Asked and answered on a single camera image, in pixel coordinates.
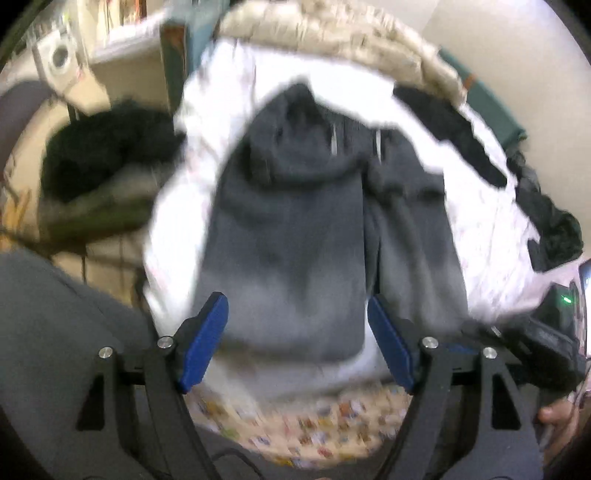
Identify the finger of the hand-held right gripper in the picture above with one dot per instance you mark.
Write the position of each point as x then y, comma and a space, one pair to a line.
485, 332

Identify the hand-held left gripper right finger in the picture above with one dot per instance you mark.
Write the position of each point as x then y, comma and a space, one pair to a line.
392, 346

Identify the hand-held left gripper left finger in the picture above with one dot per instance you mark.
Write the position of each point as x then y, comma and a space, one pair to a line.
203, 341

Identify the dark grey hoodie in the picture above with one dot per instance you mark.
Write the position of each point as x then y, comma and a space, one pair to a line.
286, 230

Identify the person's right hand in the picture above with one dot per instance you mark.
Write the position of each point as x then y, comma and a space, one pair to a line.
561, 417

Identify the colourful printed mat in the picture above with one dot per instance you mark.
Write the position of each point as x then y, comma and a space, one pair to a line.
323, 424

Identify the white floral bedsheet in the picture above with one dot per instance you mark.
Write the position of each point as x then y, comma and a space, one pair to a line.
475, 221

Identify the dark clothes heap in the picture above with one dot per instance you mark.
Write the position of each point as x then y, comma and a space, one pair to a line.
554, 226

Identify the olive green cloth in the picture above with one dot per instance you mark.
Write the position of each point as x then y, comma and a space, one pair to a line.
97, 212

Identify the black fluffy garment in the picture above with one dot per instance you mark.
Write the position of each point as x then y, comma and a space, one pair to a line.
101, 143

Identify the dark purple chair back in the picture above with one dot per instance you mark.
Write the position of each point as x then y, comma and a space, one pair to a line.
18, 120

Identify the white shelf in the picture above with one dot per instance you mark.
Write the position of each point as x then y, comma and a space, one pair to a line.
124, 46

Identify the beige quilted comforter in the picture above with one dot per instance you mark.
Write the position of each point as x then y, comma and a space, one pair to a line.
346, 37

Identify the white appliance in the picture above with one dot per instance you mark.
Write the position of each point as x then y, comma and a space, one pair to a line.
57, 55

